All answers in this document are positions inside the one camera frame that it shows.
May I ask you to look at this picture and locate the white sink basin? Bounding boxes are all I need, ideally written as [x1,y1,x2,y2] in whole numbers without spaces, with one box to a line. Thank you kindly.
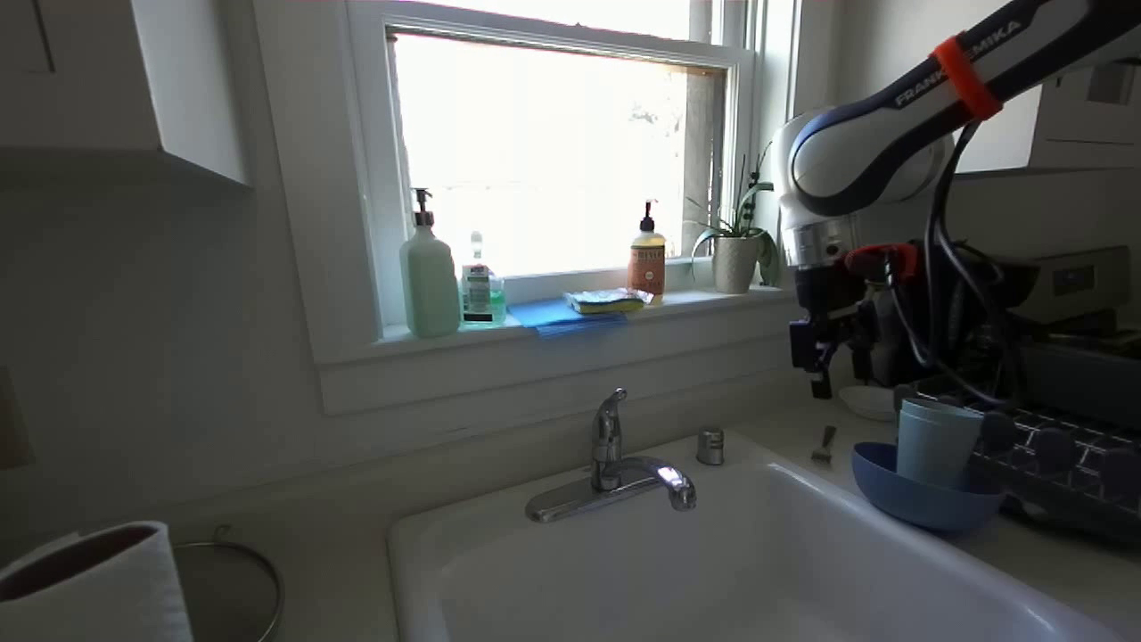
[388,443,1123,642]

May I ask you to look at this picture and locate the blue sponge cloth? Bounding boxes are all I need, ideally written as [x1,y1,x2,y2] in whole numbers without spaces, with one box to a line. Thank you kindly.
[507,300,611,337]

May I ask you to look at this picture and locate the orange soap dispenser bottle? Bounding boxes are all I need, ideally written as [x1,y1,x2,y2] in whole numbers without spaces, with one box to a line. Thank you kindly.
[628,206,666,295]

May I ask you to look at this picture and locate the window frame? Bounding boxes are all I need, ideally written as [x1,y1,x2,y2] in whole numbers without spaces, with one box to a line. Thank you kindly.
[253,0,833,416]

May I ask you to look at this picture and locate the white upper cabinet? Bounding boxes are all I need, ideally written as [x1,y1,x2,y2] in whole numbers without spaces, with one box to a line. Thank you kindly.
[0,0,248,188]

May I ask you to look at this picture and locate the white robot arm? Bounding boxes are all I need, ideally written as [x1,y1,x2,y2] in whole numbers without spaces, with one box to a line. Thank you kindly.
[777,0,1141,399]

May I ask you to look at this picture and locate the white plant pot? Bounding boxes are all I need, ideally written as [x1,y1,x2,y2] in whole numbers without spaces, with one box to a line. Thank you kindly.
[714,238,758,294]

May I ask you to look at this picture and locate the blue bowl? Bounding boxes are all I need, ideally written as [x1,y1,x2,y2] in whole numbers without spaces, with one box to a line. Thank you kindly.
[852,443,1006,535]

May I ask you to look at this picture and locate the paper towel roll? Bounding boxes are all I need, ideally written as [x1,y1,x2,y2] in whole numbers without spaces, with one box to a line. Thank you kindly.
[0,522,191,642]

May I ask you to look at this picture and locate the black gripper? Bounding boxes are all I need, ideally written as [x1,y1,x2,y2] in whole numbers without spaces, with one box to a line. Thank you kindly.
[789,244,923,399]

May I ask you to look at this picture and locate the black dish rack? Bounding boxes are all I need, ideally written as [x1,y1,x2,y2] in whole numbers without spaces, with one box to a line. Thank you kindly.
[947,337,1141,554]

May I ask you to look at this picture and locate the yellow green sponge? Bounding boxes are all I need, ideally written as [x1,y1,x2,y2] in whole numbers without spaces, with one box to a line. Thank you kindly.
[568,288,651,318]

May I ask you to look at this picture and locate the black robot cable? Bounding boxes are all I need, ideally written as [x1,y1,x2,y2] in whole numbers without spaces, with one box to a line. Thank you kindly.
[876,119,1037,413]

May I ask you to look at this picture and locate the light blue cup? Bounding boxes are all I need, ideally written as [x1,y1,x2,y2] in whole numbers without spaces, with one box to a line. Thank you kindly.
[896,399,984,490]

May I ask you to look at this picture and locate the chrome faucet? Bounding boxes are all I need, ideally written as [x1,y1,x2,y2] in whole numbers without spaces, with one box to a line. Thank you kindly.
[524,389,694,526]

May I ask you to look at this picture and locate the green soap dispenser bottle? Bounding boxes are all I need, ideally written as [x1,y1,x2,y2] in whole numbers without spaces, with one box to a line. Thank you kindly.
[398,188,461,338]

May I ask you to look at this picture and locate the small metal utensil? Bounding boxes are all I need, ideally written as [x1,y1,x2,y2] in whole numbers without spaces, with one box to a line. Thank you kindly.
[809,424,838,465]

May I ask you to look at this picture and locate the small teal bottle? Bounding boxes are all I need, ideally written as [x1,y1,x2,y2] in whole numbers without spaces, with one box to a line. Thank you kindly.
[461,233,507,326]

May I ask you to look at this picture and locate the green potted plant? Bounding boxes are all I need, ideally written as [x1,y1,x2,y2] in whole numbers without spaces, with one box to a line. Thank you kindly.
[691,172,781,294]

